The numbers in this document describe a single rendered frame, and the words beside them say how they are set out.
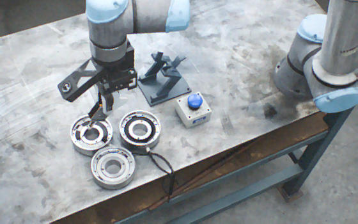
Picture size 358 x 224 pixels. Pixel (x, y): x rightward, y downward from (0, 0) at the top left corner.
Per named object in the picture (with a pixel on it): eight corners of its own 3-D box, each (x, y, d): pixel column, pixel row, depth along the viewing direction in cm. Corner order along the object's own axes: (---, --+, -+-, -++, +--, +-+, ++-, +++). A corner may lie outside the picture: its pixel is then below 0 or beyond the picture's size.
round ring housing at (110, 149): (113, 200, 118) (112, 192, 114) (82, 173, 121) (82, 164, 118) (143, 171, 123) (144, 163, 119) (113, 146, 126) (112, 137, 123)
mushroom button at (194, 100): (190, 118, 130) (192, 107, 126) (183, 106, 132) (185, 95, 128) (202, 112, 131) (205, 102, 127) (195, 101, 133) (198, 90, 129)
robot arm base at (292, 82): (304, 54, 150) (314, 31, 142) (334, 90, 143) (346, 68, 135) (263, 68, 146) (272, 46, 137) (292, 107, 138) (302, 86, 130)
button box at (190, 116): (186, 129, 131) (188, 119, 127) (174, 109, 134) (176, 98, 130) (213, 119, 134) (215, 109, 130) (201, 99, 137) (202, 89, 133)
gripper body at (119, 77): (137, 90, 111) (139, 55, 101) (101, 103, 108) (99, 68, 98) (123, 66, 115) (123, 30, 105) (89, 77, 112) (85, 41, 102)
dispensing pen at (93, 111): (70, 135, 122) (104, 89, 114) (84, 136, 125) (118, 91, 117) (73, 142, 121) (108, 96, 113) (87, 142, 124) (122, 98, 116)
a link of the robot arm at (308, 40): (322, 40, 141) (339, 5, 130) (337, 77, 133) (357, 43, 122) (282, 42, 139) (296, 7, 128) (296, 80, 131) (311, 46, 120)
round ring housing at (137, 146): (114, 125, 130) (113, 116, 126) (150, 114, 133) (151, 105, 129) (128, 158, 124) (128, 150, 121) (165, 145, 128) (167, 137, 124)
